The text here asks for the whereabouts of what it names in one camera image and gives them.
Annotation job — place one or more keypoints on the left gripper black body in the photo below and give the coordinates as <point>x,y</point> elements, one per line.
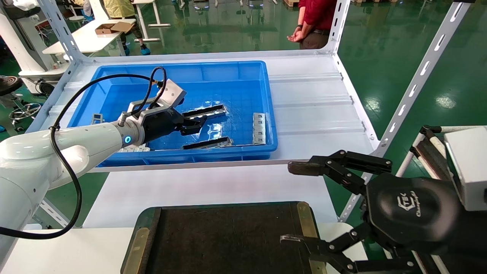
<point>161,123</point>

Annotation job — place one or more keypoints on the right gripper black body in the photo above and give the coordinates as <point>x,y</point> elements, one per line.
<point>411,211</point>

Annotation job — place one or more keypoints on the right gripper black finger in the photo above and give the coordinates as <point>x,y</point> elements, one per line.
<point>335,165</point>
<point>327,249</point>

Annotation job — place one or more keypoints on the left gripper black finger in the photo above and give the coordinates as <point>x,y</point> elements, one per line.
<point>198,119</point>
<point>190,130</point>

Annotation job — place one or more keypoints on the long black silver part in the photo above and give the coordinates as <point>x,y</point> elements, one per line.
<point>209,143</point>
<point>213,111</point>

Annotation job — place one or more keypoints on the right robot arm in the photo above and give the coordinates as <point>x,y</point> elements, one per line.
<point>468,239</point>

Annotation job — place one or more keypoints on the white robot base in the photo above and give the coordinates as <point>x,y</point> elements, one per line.
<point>23,42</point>

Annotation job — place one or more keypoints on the grey long housing part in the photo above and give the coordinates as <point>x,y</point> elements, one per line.
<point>135,149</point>

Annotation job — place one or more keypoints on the silver connector strip part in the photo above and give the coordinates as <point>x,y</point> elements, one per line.
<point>259,129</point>

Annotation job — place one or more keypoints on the black container tray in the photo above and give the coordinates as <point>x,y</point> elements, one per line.
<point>228,236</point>

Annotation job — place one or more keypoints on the blue plastic bin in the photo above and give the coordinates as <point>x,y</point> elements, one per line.
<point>213,72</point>

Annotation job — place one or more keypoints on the white metal shelf rack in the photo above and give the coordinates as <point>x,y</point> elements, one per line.
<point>312,114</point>

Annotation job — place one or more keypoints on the open cardboard box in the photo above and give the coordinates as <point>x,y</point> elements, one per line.
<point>114,27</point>

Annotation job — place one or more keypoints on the white work table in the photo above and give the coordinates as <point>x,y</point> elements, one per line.
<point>83,40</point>

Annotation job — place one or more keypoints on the person in yellow coat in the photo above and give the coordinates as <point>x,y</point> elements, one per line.
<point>121,9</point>

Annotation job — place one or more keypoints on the wooden pallet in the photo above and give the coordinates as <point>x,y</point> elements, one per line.
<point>291,3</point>

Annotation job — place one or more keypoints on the person in red shirt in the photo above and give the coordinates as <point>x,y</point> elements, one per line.
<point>317,15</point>

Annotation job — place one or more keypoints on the black round stool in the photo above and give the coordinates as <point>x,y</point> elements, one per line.
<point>9,83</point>

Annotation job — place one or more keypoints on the white black cart frame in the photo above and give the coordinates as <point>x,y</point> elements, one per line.
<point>428,150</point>

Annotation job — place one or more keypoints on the grey upright frame part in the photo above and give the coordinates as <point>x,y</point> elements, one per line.
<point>97,118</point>

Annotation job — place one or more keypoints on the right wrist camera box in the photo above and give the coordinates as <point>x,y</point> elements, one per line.
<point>470,167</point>

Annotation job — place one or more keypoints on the white desk frame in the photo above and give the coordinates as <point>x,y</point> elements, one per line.
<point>146,26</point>

